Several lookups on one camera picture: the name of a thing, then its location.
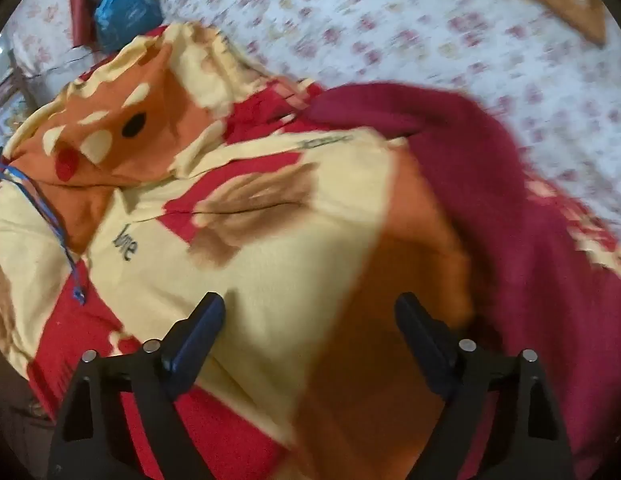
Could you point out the yellow orange red printed blanket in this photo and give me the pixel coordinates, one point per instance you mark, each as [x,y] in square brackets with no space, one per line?
[290,270]

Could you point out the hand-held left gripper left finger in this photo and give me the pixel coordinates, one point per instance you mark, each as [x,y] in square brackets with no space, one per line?
[203,330]

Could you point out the orange checkered cushion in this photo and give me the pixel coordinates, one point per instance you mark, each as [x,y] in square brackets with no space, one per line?
[565,5]

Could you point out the dark red garment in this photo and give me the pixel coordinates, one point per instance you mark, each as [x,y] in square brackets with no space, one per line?
[490,170]

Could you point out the floral furniture cover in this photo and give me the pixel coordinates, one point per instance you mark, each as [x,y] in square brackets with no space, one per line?
[38,35]

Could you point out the blue plastic bag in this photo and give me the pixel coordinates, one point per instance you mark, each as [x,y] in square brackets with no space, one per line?
[123,10]

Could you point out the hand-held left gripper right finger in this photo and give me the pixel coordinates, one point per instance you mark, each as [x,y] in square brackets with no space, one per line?
[419,337]

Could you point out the white floral bed quilt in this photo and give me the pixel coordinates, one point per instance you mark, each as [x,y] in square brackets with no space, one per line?
[390,25]

